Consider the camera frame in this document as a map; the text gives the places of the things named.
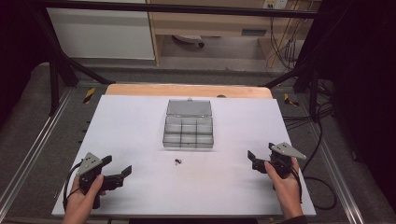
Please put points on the white chair base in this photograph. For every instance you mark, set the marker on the white chair base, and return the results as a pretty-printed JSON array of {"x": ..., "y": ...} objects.
[{"x": 188, "y": 38}]

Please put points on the yellow black tape strip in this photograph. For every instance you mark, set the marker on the yellow black tape strip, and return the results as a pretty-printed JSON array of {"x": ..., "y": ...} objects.
[
  {"x": 289, "y": 100},
  {"x": 89, "y": 95}
]

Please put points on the clear plastic compartment box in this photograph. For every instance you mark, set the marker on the clear plastic compartment box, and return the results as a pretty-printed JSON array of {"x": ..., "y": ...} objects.
[{"x": 188, "y": 124}]

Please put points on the small black part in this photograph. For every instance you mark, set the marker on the small black part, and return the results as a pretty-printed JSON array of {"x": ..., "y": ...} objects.
[{"x": 177, "y": 161}]

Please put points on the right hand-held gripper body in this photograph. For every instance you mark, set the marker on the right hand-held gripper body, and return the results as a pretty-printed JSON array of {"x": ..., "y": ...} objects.
[{"x": 285, "y": 151}]

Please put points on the white cabinet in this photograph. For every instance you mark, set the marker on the white cabinet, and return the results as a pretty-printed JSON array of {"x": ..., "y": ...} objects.
[{"x": 99, "y": 34}]

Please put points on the dark curtain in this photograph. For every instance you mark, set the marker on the dark curtain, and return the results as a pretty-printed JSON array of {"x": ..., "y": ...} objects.
[
  {"x": 364, "y": 77},
  {"x": 18, "y": 46}
]

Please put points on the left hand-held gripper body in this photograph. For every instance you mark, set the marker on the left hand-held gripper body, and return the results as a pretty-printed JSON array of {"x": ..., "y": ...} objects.
[{"x": 88, "y": 163}]

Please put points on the aluminium rail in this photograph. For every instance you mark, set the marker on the aluminium rail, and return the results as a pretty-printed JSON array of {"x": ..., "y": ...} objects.
[
  {"x": 37, "y": 146},
  {"x": 339, "y": 174}
]

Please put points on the person's left hand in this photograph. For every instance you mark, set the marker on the person's left hand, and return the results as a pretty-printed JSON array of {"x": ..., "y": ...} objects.
[{"x": 77, "y": 205}]

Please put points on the person's right hand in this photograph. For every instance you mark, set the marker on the person's right hand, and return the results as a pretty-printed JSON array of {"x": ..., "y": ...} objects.
[{"x": 288, "y": 193}]

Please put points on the black metal frame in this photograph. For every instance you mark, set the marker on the black metal frame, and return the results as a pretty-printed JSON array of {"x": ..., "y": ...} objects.
[{"x": 186, "y": 8}]

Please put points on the white wall outlet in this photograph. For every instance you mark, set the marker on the white wall outlet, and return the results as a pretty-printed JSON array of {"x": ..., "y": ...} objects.
[{"x": 275, "y": 3}]

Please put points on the white board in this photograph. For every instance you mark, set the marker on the white board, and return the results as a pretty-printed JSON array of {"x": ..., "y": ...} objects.
[{"x": 140, "y": 130}]

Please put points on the light wooden desk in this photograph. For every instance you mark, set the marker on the light wooden desk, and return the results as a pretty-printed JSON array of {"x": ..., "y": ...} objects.
[{"x": 202, "y": 23}]

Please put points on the wooden table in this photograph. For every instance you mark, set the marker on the wooden table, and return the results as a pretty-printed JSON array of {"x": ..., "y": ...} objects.
[{"x": 186, "y": 90}]

